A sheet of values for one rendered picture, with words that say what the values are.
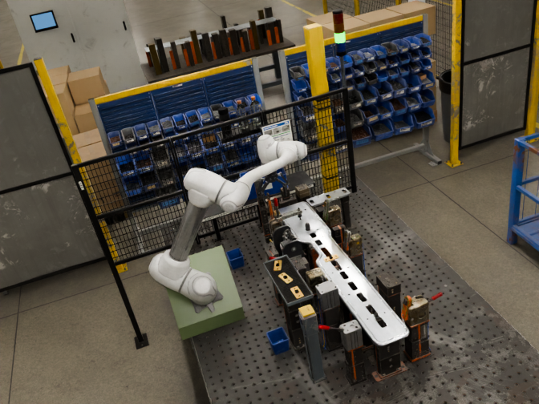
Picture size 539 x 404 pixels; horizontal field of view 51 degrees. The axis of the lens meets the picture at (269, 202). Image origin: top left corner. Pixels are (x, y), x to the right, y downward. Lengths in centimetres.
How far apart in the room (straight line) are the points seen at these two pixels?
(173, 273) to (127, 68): 678
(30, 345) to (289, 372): 253
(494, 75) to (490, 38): 41
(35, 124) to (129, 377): 204
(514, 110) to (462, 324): 349
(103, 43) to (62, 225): 486
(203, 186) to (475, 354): 161
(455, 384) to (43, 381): 294
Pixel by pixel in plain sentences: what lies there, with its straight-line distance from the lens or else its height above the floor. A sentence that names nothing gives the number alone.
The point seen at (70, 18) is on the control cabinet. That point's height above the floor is 137.
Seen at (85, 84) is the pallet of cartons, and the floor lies 97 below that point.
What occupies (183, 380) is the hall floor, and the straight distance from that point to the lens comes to 417.
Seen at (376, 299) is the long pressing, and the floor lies 100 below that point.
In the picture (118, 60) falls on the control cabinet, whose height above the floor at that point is 60.
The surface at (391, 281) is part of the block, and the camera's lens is 303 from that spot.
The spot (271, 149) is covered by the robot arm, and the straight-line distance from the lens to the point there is 324.
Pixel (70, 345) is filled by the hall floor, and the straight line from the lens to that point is 481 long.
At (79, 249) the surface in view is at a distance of 528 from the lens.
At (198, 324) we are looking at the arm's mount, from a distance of 336.
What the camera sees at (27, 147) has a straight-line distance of 482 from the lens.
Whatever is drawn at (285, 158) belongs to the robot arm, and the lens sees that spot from 313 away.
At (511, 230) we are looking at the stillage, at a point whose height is 14.
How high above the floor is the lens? 299
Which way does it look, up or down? 31 degrees down
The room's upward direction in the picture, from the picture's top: 11 degrees counter-clockwise
